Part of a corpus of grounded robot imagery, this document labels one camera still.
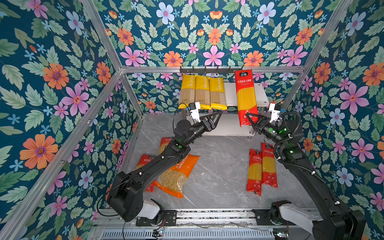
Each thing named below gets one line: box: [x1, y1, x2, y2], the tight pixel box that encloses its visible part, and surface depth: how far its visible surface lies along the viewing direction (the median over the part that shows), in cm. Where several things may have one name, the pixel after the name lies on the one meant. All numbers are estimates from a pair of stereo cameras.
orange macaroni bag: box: [154, 153, 200, 199], surface depth 86 cm
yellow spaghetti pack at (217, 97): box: [208, 77, 228, 110], surface depth 81 cm
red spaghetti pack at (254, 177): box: [246, 149, 263, 197], surface depth 88 cm
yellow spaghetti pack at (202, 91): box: [195, 74, 212, 110], surface depth 82 cm
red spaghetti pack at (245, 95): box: [234, 69, 258, 127], surface depth 69 cm
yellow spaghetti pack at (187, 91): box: [178, 74, 196, 109], surface depth 84 cm
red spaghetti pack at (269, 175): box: [261, 142, 278, 189], surface depth 87 cm
